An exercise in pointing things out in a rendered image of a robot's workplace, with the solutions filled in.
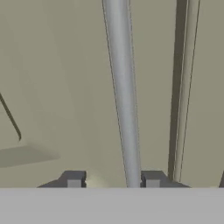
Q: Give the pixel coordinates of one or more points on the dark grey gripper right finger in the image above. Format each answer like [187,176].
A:
[154,177]

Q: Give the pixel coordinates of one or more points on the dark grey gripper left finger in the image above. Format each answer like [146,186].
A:
[73,177]

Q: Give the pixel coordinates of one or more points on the beige cabinet door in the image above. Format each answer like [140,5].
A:
[207,87]
[58,87]

